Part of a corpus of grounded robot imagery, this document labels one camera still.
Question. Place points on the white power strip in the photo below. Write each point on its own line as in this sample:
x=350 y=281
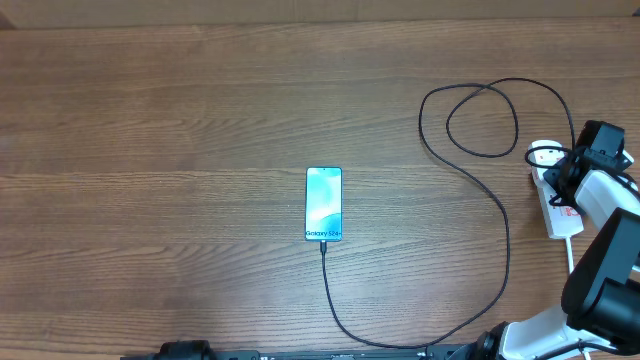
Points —
x=561 y=221

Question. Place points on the Samsung Galaxy smartphone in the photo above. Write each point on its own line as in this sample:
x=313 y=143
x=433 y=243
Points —
x=324 y=204

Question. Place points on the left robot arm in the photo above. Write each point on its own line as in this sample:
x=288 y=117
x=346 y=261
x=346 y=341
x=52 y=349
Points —
x=186 y=350

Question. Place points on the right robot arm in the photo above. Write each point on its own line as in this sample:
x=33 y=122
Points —
x=599 y=308

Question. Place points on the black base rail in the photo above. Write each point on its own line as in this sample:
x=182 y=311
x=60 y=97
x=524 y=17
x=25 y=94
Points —
x=436 y=352

